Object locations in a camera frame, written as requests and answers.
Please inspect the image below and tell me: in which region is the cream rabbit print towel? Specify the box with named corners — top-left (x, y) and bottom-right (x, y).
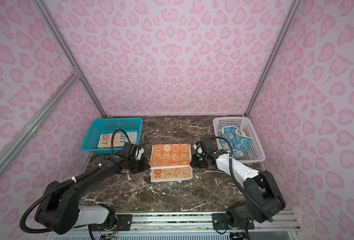
top-left (97, 131), bottom-right (138, 149)

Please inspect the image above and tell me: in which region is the orange patterned towel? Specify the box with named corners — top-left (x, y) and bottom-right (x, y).
top-left (150, 144), bottom-right (193, 183)

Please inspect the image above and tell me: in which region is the white plastic basket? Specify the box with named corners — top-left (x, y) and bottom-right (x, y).
top-left (213, 117), bottom-right (266, 164)

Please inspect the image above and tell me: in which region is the teal plastic basket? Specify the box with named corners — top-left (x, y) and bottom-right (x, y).
top-left (82, 118), bottom-right (143, 155)

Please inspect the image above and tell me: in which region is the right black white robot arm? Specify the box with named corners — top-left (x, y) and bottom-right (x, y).
top-left (191, 149), bottom-right (286, 229)

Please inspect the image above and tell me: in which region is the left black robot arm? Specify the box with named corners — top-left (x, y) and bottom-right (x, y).
top-left (35, 154), bottom-right (150, 235)

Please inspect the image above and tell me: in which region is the blue patterned towel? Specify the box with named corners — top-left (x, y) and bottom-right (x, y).
top-left (220, 126), bottom-right (252, 160)

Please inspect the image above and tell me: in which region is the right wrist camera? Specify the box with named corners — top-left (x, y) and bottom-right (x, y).
top-left (193, 139), bottom-right (218, 156)

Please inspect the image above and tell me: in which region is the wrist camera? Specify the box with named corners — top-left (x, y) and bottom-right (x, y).
top-left (193, 139), bottom-right (218, 156)
top-left (121, 142), bottom-right (144, 160)

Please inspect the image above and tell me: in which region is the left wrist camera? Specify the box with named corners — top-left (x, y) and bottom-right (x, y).
top-left (121, 142), bottom-right (144, 160)

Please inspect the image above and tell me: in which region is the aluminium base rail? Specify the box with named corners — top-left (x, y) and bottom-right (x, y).
top-left (41, 211), bottom-right (304, 240)

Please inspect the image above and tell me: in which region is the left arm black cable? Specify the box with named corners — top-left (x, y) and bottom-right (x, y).
top-left (19, 128), bottom-right (133, 234)

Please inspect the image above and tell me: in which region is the aluminium frame post left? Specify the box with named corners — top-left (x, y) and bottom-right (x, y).
top-left (32, 0), bottom-right (108, 119)

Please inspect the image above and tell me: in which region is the aluminium frame post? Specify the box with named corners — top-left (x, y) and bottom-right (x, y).
top-left (32, 0), bottom-right (108, 119)
top-left (244, 0), bottom-right (304, 118)

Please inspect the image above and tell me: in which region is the aluminium frame strut left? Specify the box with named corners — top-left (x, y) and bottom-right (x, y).
top-left (0, 71), bottom-right (80, 177)

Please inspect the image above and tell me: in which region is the aluminium frame post right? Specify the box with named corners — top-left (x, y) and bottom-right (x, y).
top-left (244, 0), bottom-right (304, 118)

